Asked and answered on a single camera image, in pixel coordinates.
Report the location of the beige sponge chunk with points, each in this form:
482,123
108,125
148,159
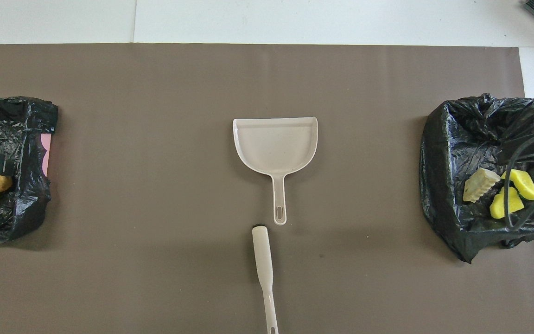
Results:
480,184

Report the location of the beige plastic dustpan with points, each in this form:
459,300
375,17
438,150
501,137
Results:
274,144

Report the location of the beige brush black bristles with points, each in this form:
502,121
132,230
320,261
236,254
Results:
263,260

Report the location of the black bag pink bin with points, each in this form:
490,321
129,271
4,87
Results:
21,130

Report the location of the black bag lined bin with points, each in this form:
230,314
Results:
461,139

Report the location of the brown table mat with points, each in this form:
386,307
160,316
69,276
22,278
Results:
109,93

